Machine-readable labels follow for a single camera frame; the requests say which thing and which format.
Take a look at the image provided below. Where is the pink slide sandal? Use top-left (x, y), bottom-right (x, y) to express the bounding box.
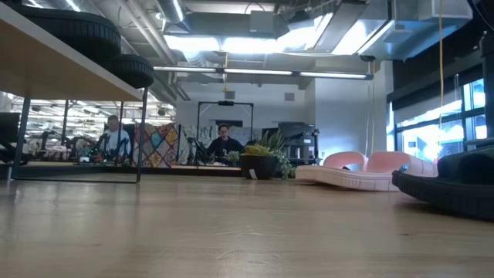
top-left (304, 151), bottom-right (439, 193)
top-left (295, 150), bottom-right (370, 182)

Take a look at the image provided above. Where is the large window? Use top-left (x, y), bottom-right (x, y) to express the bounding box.
top-left (393, 78), bottom-right (488, 164)

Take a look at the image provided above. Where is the black equipment rack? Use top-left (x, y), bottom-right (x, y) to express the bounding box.
top-left (276, 122), bottom-right (321, 168)

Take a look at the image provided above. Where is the black slide sandal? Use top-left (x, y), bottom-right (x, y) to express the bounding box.
top-left (100, 53), bottom-right (156, 90)
top-left (391, 147), bottom-right (494, 222)
top-left (0, 2), bottom-right (123, 63)

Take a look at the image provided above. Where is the wooden shelf with black legs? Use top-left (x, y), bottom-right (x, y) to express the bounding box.
top-left (0, 2), bottom-right (150, 185)

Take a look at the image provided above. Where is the colourful patchwork panel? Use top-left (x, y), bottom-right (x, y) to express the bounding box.
top-left (132, 122), bottom-right (181, 168)

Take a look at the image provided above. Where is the black aluminium table frame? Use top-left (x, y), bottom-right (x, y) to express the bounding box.
top-left (0, 164), bottom-right (245, 179)

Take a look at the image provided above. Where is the potted succulent plant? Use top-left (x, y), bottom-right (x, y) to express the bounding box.
top-left (225, 129), bottom-right (296, 181)

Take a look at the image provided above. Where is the black side desk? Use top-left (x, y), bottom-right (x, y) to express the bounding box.
top-left (464, 137), bottom-right (494, 152)

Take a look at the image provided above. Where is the person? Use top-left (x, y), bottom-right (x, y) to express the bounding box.
top-left (207, 123), bottom-right (245, 160)
top-left (100, 114), bottom-right (133, 164)

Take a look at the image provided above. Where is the black upright pole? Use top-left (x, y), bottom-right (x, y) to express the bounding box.
top-left (479, 31), bottom-right (494, 139)

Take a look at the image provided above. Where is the black screen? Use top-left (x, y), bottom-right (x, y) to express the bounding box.
top-left (0, 112), bottom-right (21, 144)

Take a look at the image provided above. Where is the long ceiling light fixture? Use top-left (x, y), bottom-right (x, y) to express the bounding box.
top-left (153, 66), bottom-right (374, 81)

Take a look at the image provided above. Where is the black gantry frame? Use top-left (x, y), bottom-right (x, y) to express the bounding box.
top-left (196, 100), bottom-right (255, 168)

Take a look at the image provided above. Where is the silver ventilation duct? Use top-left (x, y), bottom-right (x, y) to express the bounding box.
top-left (330, 0), bottom-right (474, 62)

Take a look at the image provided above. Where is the yellow hanging cable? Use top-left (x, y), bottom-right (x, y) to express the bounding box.
top-left (437, 0), bottom-right (445, 160)

